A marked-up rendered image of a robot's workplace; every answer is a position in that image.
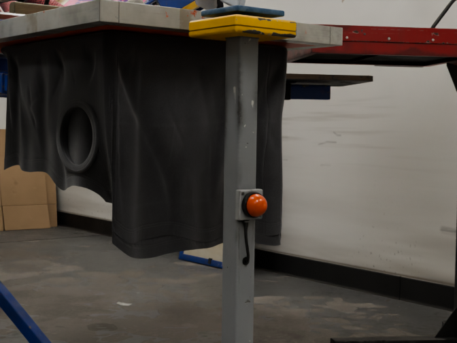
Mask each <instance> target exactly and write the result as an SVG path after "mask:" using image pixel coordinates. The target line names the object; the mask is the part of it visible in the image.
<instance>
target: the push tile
mask: <svg viewBox="0 0 457 343"><path fill-rule="evenodd" d="M234 14H241V15H246V16H257V17H263V18H278V17H283V16H284V11H283V10H272V9H267V8H261V7H251V6H245V5H233V6H228V7H220V8H216V9H211V10H203V11H202V12H201V16H202V17H209V18H215V17H221V16H229V15H234Z"/></svg>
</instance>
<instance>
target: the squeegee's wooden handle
mask: <svg viewBox="0 0 457 343"><path fill-rule="evenodd" d="M59 7H61V6H54V5H42V4H36V3H24V2H17V1H13V2H11V3H10V13H13V14H26V15H27V14H34V13H37V12H42V11H46V10H52V9H56V8H59Z"/></svg>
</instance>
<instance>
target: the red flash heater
mask: <svg viewBox="0 0 457 343"><path fill-rule="evenodd" d="M319 25H324V26H330V27H341V28H343V45H342V46H333V47H325V48H310V49H302V50H288V55H287V63H314V64H340V65H391V66H416V67H430V66H435V65H442V64H446V63H451V64H454V65H457V29H440V28H419V27H379V26H358V25H337V24H319Z"/></svg>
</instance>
